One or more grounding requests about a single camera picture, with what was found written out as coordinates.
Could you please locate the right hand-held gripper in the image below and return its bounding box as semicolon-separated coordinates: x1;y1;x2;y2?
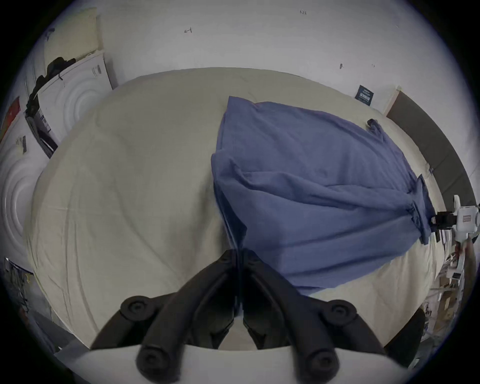
430;194;480;242

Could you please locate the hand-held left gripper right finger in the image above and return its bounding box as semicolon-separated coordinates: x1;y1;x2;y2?
240;249;387;383

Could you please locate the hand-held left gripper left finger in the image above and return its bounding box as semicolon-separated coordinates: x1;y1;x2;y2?
91;249;241;383

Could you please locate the blue shirt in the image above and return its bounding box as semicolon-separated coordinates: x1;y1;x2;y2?
211;95;436;297

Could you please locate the person's right hand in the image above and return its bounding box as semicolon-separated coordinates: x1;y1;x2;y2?
458;237;479;265

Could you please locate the dark padded headboard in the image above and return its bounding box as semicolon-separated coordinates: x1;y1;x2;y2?
386;92;478;211

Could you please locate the bed with beige sheet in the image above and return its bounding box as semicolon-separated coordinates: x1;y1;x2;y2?
22;67;451;351

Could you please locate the small dark blue card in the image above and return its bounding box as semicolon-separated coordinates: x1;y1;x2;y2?
355;85;376;107

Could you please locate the white washing machine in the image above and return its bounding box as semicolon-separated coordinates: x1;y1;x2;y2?
37;50;114;158
0;112;55;272

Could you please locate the black garment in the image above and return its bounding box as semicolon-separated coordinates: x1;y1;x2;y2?
25;56;77;113

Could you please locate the cream cushion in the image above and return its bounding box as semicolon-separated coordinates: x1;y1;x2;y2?
44;7;104;69

